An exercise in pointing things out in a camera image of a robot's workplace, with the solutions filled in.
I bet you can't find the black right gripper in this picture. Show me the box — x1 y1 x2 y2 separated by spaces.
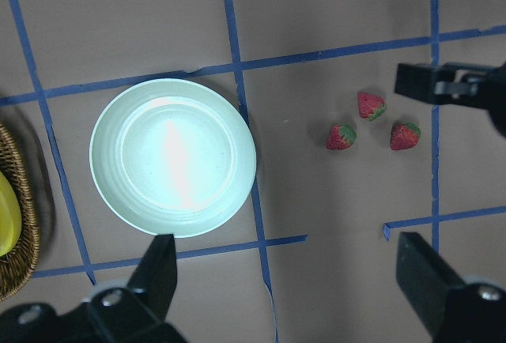
394 63 505 138

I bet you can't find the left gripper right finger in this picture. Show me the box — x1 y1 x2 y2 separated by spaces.
395 232 465 335

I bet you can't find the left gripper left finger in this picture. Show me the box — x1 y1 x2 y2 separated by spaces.
126 234 177 319

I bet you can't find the red strawberry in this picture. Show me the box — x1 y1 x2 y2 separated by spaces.
326 124 357 150
390 122 421 151
357 92 387 121

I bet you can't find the light green plate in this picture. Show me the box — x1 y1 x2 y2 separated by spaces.
89 78 257 238

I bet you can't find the brown wicker basket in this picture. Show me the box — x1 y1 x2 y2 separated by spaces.
1 126 41 301

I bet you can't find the yellow banana bunch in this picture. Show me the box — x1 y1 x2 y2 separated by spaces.
1 173 22 256

